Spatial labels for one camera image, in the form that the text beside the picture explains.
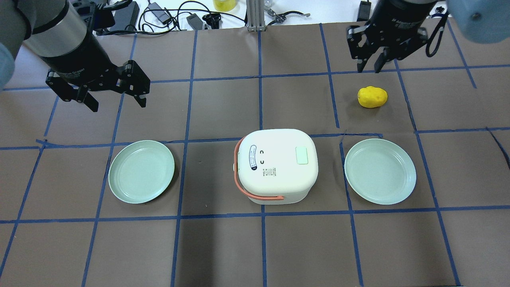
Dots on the aluminium frame post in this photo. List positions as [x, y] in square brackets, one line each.
[255, 15]

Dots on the green plate far side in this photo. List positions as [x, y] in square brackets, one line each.
[141, 171]

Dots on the black power adapter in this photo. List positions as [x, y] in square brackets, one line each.
[162, 16]

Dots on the black gripper pressing arm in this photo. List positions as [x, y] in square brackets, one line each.
[399, 18]

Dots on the white rice cooker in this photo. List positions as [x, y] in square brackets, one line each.
[275, 166]

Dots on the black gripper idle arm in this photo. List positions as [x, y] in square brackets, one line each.
[78, 54]

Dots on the yellow toy potato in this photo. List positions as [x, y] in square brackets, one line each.
[372, 97]

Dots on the green plate near potato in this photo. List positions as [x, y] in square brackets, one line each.
[380, 171]

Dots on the idle robot arm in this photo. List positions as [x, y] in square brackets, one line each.
[60, 33]

